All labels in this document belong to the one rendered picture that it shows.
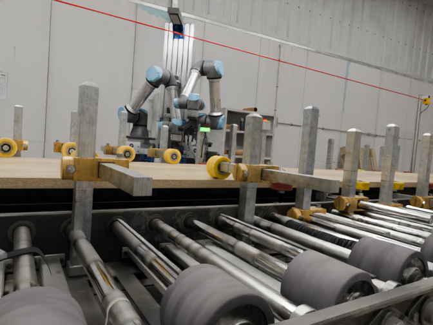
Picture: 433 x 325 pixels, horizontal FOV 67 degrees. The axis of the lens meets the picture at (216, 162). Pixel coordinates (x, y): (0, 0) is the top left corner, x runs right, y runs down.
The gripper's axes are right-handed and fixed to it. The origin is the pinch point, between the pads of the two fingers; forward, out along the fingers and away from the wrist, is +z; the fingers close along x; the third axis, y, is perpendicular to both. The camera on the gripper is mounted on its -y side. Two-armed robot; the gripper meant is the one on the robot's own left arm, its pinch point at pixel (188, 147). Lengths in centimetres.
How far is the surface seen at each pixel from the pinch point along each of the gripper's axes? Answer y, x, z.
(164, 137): -25.1, -3.9, -5.3
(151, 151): -33.0, -1.9, 3.9
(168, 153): -39.9, -23.9, 3.4
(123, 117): -49, 5, -14
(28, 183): -123, -62, 10
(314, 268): -111, -132, 13
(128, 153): -60, -17, 4
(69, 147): -84, -7, 3
